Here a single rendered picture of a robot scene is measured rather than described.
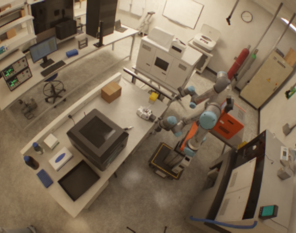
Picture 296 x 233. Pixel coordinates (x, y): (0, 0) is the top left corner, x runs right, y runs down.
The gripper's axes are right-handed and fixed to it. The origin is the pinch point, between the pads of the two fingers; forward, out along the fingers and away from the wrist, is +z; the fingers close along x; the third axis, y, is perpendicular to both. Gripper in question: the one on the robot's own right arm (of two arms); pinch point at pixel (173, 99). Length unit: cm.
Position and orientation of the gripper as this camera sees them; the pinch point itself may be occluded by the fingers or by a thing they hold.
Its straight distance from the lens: 185.7
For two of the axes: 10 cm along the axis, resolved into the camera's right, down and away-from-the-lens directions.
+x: 5.8, -4.7, 6.6
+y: 5.8, 8.1, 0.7
